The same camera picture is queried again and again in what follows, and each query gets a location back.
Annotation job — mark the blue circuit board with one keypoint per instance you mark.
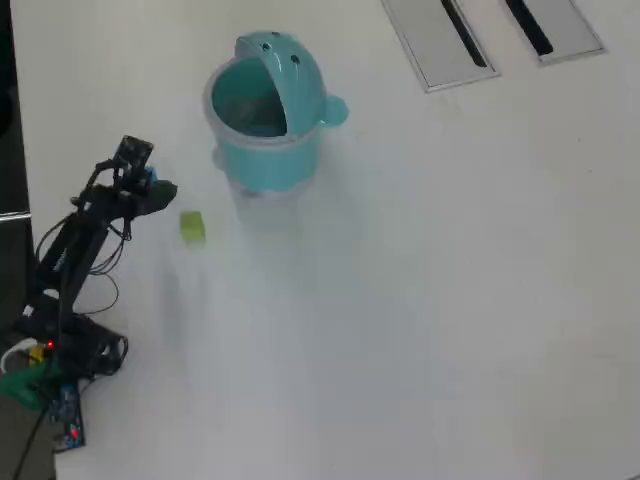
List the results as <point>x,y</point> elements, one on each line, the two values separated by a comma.
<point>67,415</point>

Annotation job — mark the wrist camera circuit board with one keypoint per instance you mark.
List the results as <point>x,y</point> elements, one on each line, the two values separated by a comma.
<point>133,154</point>

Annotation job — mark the green table clamp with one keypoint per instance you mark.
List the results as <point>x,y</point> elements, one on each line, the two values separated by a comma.
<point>25,382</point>

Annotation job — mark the teal whale trash bin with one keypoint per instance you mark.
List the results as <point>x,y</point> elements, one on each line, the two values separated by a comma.
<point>270,155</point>

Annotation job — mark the small board with red LED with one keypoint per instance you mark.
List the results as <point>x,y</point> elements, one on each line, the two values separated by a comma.
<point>46,345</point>

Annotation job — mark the dark desk side panel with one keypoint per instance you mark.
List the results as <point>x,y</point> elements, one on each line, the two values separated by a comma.
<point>12,125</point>

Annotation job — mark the blue lego block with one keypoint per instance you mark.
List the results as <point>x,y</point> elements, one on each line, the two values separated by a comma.
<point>151,175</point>

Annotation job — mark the green lego block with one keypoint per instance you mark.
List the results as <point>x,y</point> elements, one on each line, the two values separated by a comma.
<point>192,227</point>

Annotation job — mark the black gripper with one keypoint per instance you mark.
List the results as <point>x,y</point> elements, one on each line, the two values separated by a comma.
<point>125,195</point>

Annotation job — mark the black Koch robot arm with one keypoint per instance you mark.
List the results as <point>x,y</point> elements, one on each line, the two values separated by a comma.
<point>70,245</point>

